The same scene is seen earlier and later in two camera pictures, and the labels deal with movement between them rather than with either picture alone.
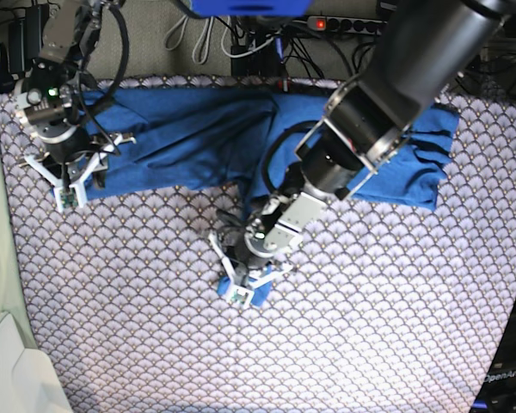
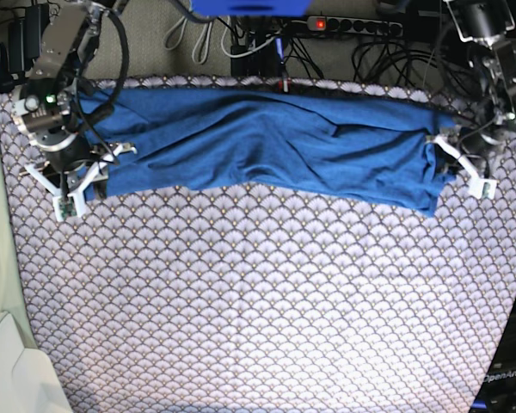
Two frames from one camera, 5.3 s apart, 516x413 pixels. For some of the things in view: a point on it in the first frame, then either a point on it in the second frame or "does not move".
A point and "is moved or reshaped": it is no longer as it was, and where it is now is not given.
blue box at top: [250, 8] does not move
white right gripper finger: [65, 200] to [52, 191]
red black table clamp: [284, 84] does not move
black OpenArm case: [509, 385] does not move
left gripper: [260, 241] to [476, 138]
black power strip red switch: [347, 25] does not move
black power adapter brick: [25, 40] does not move
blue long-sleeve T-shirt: [176, 139] is moved or reshaped
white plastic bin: [18, 379] does not move
